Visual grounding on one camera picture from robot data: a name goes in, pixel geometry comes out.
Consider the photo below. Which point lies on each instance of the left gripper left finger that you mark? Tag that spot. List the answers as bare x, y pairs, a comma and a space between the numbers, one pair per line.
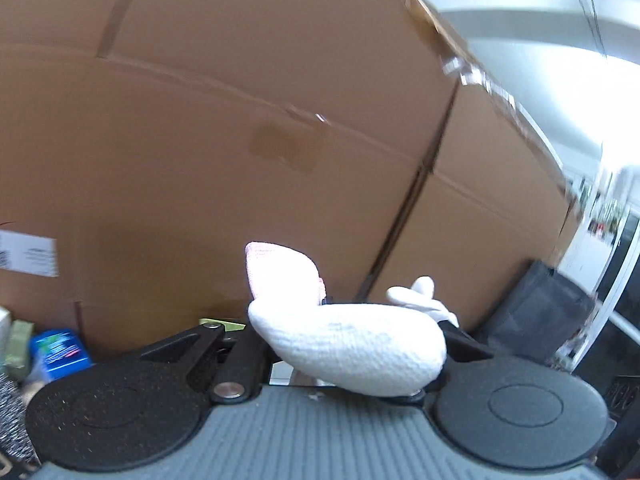
227, 367

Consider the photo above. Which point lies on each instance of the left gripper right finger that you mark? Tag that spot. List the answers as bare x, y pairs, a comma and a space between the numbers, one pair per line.
461, 349

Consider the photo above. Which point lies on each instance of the blue plastic gum container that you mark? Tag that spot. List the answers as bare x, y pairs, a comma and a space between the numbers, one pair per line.
57, 354

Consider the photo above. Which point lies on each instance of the steel wool scrubber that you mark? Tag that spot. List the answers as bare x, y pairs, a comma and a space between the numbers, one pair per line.
15, 441

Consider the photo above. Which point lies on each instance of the olive green small cube box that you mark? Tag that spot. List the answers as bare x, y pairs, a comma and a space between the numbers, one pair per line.
17, 357

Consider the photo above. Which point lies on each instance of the white orange medicine box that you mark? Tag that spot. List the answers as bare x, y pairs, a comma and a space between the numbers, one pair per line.
5, 330

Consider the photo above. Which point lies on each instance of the light green cardboard box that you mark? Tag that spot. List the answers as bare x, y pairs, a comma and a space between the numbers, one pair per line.
228, 326

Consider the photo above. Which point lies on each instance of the grey fabric bag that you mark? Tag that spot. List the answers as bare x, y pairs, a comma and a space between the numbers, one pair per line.
537, 316

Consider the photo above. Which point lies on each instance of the white shipping label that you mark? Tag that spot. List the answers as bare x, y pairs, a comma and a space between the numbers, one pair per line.
28, 254

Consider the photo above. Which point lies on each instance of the large brown cardboard sheet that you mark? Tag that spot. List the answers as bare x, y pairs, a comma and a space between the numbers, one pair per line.
154, 139

